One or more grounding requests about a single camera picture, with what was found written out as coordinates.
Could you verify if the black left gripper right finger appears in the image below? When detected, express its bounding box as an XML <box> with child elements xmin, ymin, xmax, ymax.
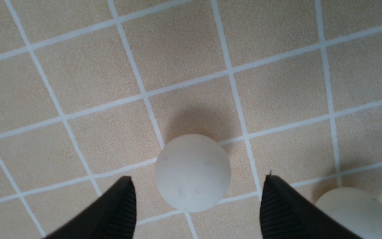
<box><xmin>259</xmin><ymin>174</ymin><xmax>359</xmax><ymax>239</ymax></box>

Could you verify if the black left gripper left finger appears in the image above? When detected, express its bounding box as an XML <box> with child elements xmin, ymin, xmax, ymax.
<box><xmin>46</xmin><ymin>176</ymin><xmax>137</xmax><ymax>239</ymax></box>

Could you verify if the white ping-pong ball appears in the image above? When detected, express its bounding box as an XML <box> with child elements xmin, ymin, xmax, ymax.
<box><xmin>315</xmin><ymin>187</ymin><xmax>382</xmax><ymax>239</ymax></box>
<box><xmin>155</xmin><ymin>134</ymin><xmax>231</xmax><ymax>213</ymax></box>

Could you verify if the beige checkered tablecloth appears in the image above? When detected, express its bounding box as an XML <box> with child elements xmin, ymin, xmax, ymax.
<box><xmin>0</xmin><ymin>0</ymin><xmax>382</xmax><ymax>239</ymax></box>

